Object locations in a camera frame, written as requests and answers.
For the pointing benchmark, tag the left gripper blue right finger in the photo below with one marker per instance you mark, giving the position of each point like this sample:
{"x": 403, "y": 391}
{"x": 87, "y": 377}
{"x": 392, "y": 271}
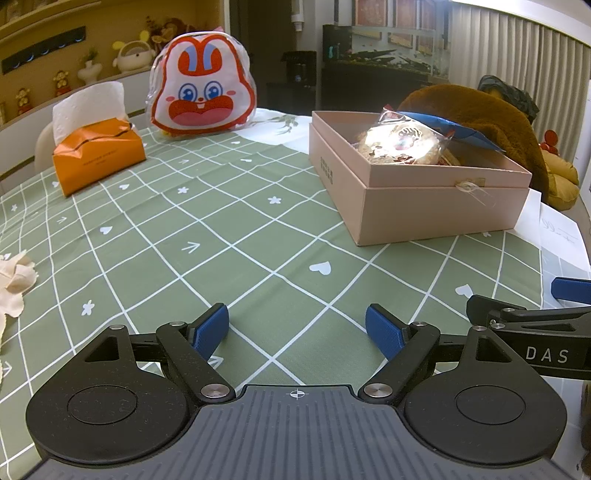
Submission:
{"x": 409, "y": 350}

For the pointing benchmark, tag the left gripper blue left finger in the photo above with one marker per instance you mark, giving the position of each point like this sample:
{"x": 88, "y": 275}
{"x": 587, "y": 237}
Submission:
{"x": 186, "y": 351}

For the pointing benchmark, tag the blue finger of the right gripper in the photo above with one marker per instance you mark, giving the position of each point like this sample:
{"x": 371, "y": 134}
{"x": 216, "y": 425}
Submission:
{"x": 571, "y": 289}
{"x": 497, "y": 315}

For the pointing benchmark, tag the blue white snack bag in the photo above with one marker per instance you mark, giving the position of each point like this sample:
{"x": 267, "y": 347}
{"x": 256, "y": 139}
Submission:
{"x": 454, "y": 130}

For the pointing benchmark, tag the round pastry clear wrapper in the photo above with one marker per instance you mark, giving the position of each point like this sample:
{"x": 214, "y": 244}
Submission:
{"x": 398, "y": 139}

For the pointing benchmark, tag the white paper sheets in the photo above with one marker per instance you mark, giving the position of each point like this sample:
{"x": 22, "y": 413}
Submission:
{"x": 560, "y": 243}

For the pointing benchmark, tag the yellow lounge chair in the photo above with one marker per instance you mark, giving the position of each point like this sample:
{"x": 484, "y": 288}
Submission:
{"x": 563, "y": 176}

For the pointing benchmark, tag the pink cardboard gift box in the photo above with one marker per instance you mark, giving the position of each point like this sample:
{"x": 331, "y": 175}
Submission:
{"x": 471, "y": 190}

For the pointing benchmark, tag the green checked tablecloth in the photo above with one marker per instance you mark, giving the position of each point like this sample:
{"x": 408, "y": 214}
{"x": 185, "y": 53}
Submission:
{"x": 240, "y": 219}

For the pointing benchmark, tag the brown fleece jacket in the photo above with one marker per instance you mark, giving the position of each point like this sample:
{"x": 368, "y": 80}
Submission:
{"x": 496, "y": 119}

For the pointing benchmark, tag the cream fringed cloth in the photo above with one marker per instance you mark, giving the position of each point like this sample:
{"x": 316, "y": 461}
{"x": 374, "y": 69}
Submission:
{"x": 18, "y": 276}

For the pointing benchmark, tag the orange tissue box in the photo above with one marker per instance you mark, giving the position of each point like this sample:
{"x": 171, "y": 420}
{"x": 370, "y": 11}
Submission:
{"x": 94, "y": 152}

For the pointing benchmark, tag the cream dining chair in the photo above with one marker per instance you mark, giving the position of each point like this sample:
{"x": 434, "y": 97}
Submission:
{"x": 44, "y": 148}

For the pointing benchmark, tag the white tissue sheet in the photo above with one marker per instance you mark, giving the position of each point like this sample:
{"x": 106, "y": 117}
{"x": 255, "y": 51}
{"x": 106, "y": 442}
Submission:
{"x": 95, "y": 103}

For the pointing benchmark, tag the red white rabbit bag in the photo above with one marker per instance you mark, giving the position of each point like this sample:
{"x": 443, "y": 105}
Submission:
{"x": 200, "y": 83}

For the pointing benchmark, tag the black water dispenser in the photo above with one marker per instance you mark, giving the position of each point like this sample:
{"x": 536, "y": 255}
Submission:
{"x": 296, "y": 94}

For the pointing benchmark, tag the glass fish tank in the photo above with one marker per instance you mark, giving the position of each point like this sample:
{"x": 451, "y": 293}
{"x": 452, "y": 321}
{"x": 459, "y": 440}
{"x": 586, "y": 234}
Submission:
{"x": 418, "y": 51}

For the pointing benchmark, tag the white ceramic vase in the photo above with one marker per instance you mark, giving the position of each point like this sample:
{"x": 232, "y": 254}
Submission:
{"x": 90, "y": 72}

